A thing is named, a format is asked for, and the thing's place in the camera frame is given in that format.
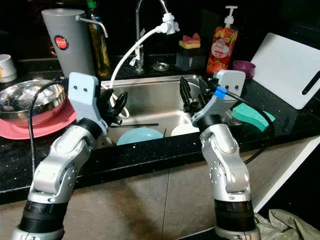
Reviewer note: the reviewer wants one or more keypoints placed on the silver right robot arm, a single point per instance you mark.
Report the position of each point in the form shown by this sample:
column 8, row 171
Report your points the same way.
column 227, row 165

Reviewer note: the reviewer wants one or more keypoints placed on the orange dish soap pump bottle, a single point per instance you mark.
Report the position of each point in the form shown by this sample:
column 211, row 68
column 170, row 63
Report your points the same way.
column 221, row 50

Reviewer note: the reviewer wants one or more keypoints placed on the white mug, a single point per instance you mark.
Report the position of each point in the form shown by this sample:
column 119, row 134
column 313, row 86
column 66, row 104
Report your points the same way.
column 7, row 69

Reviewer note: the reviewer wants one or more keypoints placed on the chrome sink faucet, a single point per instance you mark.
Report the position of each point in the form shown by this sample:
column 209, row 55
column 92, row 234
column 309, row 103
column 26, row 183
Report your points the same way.
column 138, row 30

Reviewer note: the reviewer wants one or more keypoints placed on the grey water dispenser red logo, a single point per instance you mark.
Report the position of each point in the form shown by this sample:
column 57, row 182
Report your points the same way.
column 67, row 45

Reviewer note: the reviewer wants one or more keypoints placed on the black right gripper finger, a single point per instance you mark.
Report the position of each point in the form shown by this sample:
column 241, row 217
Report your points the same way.
column 186, row 95
column 203, row 87

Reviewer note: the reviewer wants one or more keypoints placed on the olive green bag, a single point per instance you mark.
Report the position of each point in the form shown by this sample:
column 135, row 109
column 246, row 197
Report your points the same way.
column 290, row 225

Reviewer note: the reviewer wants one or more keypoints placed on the beige kitchen cabinet front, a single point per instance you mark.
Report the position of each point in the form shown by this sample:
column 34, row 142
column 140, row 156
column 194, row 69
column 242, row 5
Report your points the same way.
column 150, row 195

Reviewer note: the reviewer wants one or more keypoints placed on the white bowl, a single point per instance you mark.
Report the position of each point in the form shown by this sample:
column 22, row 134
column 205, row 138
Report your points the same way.
column 184, row 130

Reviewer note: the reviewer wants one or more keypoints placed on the stainless steel bowl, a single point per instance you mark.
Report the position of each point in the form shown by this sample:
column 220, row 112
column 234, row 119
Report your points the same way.
column 30, row 100

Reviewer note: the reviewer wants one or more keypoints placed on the light blue plate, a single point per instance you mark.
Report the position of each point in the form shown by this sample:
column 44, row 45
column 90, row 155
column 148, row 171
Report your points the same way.
column 140, row 136

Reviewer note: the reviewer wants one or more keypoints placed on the small purple bowl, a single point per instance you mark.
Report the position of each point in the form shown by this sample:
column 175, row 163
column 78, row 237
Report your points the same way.
column 244, row 67

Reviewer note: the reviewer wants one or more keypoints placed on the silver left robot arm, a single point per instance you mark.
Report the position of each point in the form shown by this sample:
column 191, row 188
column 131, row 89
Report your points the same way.
column 52, row 175

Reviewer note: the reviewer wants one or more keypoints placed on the dark sponge holder box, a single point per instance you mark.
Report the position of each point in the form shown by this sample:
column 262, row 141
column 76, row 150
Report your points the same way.
column 189, row 59

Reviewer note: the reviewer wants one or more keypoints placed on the oil bottle green cap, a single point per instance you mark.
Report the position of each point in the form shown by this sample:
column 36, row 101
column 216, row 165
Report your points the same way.
column 100, row 50

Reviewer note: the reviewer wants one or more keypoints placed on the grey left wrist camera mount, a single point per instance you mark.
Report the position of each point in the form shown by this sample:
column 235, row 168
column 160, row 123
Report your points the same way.
column 82, row 95

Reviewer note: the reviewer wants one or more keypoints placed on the green sponge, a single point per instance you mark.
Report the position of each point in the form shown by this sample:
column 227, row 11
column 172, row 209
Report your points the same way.
column 250, row 116

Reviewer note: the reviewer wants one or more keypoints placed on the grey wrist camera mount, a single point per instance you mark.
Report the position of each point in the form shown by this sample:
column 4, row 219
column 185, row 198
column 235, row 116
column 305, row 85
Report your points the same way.
column 230, row 80
column 82, row 95

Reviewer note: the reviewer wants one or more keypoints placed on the watermelon pattern sponge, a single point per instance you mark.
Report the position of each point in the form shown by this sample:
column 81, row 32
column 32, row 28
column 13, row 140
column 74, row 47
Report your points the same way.
column 191, row 41

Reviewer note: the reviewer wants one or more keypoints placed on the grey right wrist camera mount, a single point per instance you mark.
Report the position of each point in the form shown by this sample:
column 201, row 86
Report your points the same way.
column 230, row 80

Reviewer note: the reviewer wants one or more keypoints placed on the white cutting board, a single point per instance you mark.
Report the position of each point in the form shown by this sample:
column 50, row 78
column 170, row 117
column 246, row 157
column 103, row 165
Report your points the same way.
column 287, row 67

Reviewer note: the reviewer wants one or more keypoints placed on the stainless steel sink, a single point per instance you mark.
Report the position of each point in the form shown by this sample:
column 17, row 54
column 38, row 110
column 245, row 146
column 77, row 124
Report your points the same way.
column 155, row 97

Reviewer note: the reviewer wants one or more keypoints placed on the dark chopstick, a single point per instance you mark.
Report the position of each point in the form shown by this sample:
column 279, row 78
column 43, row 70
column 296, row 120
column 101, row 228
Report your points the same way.
column 142, row 125

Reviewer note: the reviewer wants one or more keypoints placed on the pink plate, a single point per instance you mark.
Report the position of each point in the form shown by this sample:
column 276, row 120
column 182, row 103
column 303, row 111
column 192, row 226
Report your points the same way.
column 30, row 131

